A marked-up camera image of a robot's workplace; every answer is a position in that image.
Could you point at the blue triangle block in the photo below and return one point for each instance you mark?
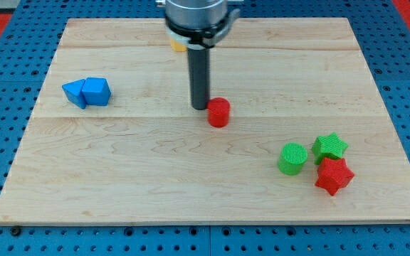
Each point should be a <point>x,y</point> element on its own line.
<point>73,91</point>

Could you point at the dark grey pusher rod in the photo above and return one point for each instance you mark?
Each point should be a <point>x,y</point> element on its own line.
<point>199,77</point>

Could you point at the green star block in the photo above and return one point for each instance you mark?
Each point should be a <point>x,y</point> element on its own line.
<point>330,146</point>

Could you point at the yellow block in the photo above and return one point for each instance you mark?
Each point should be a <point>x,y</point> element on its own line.
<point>177,46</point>

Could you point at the red cylinder block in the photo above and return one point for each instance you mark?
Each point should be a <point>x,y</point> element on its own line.
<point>218,112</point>

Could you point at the blue cube block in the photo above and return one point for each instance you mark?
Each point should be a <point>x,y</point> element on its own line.
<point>96,91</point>

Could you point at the green cylinder block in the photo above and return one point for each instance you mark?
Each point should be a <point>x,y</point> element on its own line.
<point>292,159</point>

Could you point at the red star block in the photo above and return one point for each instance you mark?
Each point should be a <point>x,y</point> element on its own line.
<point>333,174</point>

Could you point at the wooden board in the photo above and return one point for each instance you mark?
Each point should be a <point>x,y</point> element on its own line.
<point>148,158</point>

